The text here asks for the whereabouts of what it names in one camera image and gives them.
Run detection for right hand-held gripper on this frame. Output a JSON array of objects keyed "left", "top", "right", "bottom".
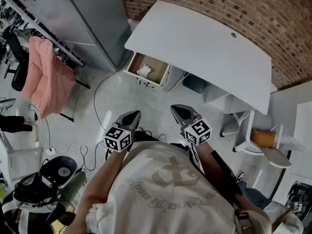
[{"left": 170, "top": 104, "right": 213, "bottom": 146}]

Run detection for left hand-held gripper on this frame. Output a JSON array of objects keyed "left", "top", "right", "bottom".
[{"left": 103, "top": 110, "right": 142, "bottom": 153}]

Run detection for white drawer with brown inside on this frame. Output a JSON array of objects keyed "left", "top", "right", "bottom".
[{"left": 123, "top": 52, "right": 171, "bottom": 88}]

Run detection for white plastic bag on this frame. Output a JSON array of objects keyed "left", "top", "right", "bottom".
[{"left": 136, "top": 64, "right": 152, "bottom": 79}]

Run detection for person's left forearm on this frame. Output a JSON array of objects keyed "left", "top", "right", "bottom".
[{"left": 64, "top": 147, "right": 131, "bottom": 234}]

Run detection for person's right forearm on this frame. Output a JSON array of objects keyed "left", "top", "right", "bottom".
[{"left": 194, "top": 142, "right": 271, "bottom": 229}]

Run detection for black shorts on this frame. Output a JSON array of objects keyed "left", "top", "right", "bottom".
[{"left": 131, "top": 130, "right": 159, "bottom": 143}]

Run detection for white office chair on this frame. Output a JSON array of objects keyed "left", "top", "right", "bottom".
[{"left": 220, "top": 108, "right": 305, "bottom": 169}]

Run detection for black box under desk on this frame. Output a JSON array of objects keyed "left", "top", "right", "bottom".
[{"left": 182, "top": 73, "right": 210, "bottom": 94}]

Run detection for black metal chair legs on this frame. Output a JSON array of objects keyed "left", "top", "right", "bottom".
[{"left": 60, "top": 79, "right": 91, "bottom": 123}]

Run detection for orange cushion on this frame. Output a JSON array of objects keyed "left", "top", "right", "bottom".
[{"left": 252, "top": 129, "right": 277, "bottom": 149}]

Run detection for black round-seat stool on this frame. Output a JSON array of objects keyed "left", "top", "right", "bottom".
[{"left": 40, "top": 156, "right": 78, "bottom": 189}]

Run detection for white printed t-shirt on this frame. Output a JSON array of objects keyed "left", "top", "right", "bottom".
[{"left": 86, "top": 140, "right": 271, "bottom": 234}]

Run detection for white desk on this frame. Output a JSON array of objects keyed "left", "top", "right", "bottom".
[{"left": 124, "top": 0, "right": 273, "bottom": 116}]

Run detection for pink padded jacket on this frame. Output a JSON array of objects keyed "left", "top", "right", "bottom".
[{"left": 21, "top": 36, "right": 77, "bottom": 119}]

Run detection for white side table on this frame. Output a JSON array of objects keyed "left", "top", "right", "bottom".
[{"left": 0, "top": 132, "right": 44, "bottom": 187}]

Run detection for grey metal cabinet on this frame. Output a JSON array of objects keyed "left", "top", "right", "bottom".
[{"left": 14, "top": 0, "right": 134, "bottom": 73}]

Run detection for black office chair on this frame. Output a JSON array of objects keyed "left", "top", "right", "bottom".
[{"left": 2, "top": 25, "right": 30, "bottom": 92}]

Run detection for grey metal shelf rack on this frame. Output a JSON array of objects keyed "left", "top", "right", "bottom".
[{"left": 0, "top": 0, "right": 85, "bottom": 67}]

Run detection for black floor cable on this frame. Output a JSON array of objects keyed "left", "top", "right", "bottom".
[{"left": 94, "top": 67, "right": 130, "bottom": 131}]

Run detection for white tangled cable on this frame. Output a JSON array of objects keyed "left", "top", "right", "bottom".
[{"left": 55, "top": 140, "right": 107, "bottom": 172}]

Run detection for white floor cable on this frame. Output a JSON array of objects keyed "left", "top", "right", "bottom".
[{"left": 141, "top": 74, "right": 191, "bottom": 117}]

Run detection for grey strap with black buckle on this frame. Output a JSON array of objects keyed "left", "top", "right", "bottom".
[{"left": 234, "top": 210, "right": 252, "bottom": 230}]

